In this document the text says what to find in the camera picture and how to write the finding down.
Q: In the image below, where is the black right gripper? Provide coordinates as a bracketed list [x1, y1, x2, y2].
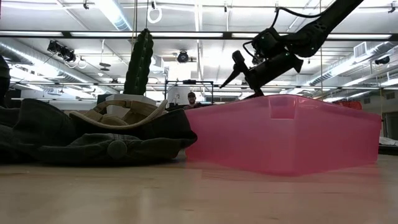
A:
[220, 49, 305, 100]

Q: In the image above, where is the red plastic bin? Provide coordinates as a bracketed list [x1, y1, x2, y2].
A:
[184, 94, 382, 177]

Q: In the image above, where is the beige baseball cap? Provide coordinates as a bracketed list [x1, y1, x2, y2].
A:
[68, 98, 169, 131]

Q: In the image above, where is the person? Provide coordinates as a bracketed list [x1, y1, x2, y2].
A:
[183, 91, 203, 110]

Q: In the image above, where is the black ceiling spotlight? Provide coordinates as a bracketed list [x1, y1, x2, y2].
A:
[46, 39, 77, 63]
[177, 50, 190, 64]
[374, 55, 391, 66]

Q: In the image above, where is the white hexagonal plant pot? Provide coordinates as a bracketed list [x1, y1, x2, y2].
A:
[104, 93, 157, 118]

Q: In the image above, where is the red storage box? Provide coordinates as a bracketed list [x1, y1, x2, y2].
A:
[334, 100, 363, 111]

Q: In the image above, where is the green cactus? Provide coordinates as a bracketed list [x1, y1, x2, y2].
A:
[123, 28, 155, 96]

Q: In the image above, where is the black background monitor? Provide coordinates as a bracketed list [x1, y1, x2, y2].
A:
[96, 93, 113, 105]

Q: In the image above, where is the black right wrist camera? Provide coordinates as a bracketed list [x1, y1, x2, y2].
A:
[250, 27, 284, 62]

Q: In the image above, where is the black overhead frame beam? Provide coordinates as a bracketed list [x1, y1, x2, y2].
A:
[0, 30, 398, 40]

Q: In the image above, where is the black background stand frame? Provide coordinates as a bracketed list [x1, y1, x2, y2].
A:
[164, 80, 215, 106]

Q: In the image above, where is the silver ventilation duct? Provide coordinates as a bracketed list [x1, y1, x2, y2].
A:
[309, 41, 398, 86]
[0, 42, 119, 95]
[95, 0, 134, 32]

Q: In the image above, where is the white hanging cable loop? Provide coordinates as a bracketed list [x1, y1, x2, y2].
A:
[146, 5, 164, 25]

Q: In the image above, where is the black metal table frame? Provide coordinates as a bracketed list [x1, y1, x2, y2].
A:
[377, 143, 398, 156]

